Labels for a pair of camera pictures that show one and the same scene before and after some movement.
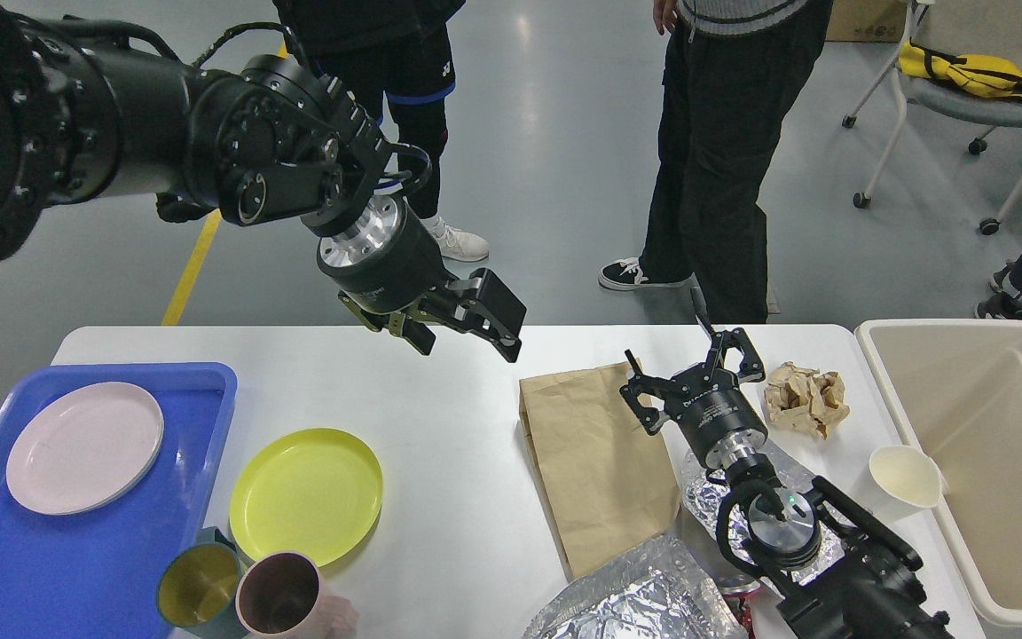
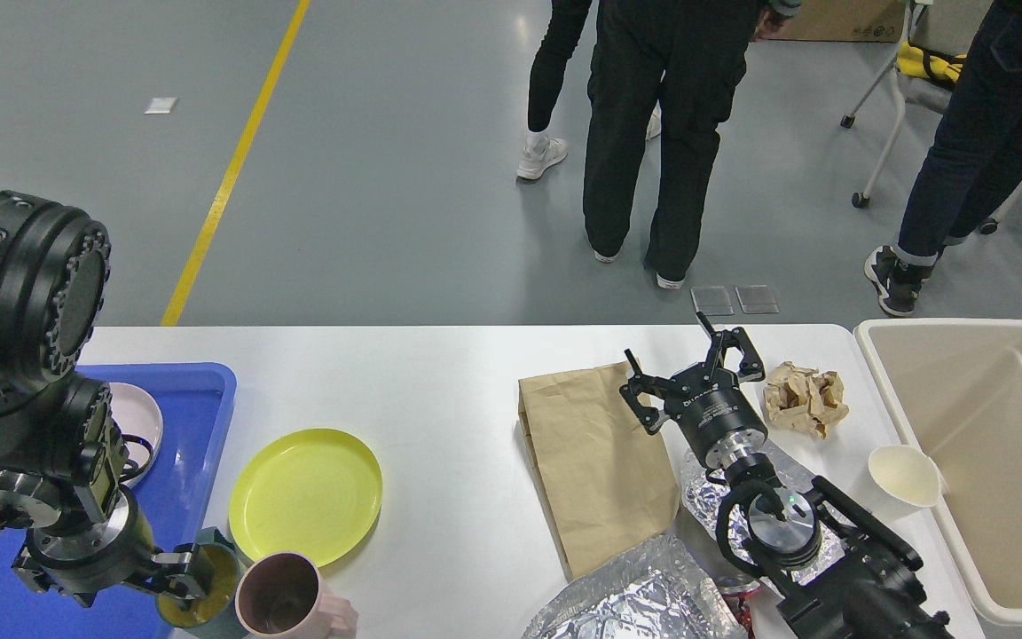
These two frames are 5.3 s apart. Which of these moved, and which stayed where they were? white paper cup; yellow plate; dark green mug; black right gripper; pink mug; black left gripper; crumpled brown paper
Moved: black left gripper
Stayed: crumpled brown paper; black right gripper; dark green mug; pink mug; yellow plate; white paper cup
